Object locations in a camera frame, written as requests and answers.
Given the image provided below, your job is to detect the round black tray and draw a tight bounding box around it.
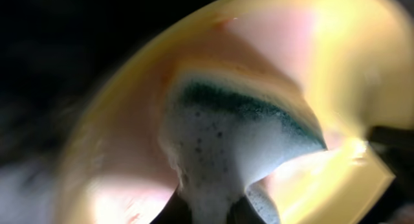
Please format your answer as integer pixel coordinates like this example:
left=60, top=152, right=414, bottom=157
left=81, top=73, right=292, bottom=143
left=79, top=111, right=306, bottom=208
left=0, top=0, right=234, bottom=192

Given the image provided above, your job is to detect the green foamy sponge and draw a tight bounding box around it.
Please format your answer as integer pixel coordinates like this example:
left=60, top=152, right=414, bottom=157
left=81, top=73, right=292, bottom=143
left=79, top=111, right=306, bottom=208
left=158, top=74, right=327, bottom=224

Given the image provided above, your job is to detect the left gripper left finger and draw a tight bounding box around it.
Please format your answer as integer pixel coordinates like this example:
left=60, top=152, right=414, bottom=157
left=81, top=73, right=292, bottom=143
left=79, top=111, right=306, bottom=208
left=150, top=190, right=191, bottom=224

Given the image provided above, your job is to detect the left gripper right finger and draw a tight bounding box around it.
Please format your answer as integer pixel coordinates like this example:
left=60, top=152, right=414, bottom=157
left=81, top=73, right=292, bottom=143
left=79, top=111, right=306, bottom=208
left=228, top=196, right=265, bottom=224

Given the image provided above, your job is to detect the yellow plate with red stain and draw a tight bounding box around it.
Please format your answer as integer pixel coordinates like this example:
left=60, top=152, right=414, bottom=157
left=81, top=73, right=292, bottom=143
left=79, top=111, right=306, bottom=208
left=54, top=0, right=413, bottom=223

